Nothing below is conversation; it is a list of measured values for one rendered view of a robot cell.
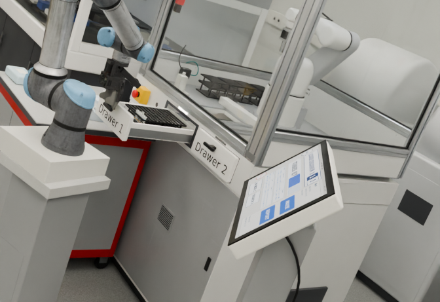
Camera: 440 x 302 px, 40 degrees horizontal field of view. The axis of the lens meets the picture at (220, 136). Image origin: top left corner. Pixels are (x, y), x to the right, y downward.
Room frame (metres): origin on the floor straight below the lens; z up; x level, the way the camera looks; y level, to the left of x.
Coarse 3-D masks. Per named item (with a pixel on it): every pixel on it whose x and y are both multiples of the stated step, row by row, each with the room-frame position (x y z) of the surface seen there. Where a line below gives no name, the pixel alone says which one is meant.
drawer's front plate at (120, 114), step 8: (120, 104) 2.42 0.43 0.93; (96, 112) 2.53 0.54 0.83; (104, 112) 2.48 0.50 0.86; (112, 112) 2.43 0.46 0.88; (120, 112) 2.38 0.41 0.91; (128, 112) 2.36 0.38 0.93; (104, 120) 2.46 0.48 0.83; (112, 120) 2.41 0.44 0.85; (120, 120) 2.36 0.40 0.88; (128, 120) 2.32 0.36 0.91; (112, 128) 2.40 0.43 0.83; (120, 128) 2.35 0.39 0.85; (128, 128) 2.32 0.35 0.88; (120, 136) 2.33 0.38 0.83
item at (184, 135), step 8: (136, 104) 2.63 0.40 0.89; (184, 120) 2.66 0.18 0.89; (136, 128) 2.36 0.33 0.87; (144, 128) 2.39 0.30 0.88; (152, 128) 2.41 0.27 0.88; (160, 128) 2.44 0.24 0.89; (168, 128) 2.46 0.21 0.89; (176, 128) 2.49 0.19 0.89; (184, 128) 2.63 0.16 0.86; (192, 128) 2.58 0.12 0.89; (128, 136) 2.35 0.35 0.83; (136, 136) 2.37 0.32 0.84; (144, 136) 2.39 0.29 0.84; (152, 136) 2.42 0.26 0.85; (160, 136) 2.44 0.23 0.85; (168, 136) 2.47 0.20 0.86; (176, 136) 2.49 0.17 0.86; (184, 136) 2.52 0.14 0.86
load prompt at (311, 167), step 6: (306, 156) 1.88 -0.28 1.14; (312, 156) 1.84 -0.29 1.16; (318, 156) 1.81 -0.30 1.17; (306, 162) 1.81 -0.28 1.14; (312, 162) 1.78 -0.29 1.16; (318, 162) 1.75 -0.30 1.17; (306, 168) 1.75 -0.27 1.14; (312, 168) 1.72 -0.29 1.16; (318, 168) 1.69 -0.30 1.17; (306, 174) 1.69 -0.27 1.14; (312, 174) 1.67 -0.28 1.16; (318, 174) 1.64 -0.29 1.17; (306, 180) 1.64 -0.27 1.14; (312, 180) 1.62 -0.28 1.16
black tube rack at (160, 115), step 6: (138, 108) 2.56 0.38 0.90; (144, 108) 2.60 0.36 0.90; (150, 108) 2.62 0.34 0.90; (156, 108) 2.66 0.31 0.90; (132, 114) 2.54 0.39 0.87; (144, 114) 2.50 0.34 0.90; (150, 114) 2.54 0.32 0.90; (156, 114) 2.58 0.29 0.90; (162, 114) 2.60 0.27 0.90; (168, 114) 2.64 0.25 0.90; (150, 120) 2.45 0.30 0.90; (156, 120) 2.50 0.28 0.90; (162, 120) 2.52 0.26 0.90; (168, 120) 2.55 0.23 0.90; (174, 120) 2.58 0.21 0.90; (168, 126) 2.56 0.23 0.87; (174, 126) 2.59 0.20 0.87; (180, 126) 2.56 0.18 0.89; (186, 126) 2.57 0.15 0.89
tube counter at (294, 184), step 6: (294, 174) 1.75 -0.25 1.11; (300, 174) 1.72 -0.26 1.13; (288, 180) 1.73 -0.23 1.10; (294, 180) 1.70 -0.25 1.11; (300, 180) 1.67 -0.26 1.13; (288, 186) 1.67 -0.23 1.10; (294, 186) 1.64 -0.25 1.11; (300, 186) 1.62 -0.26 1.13; (288, 192) 1.62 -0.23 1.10; (294, 192) 1.60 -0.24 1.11
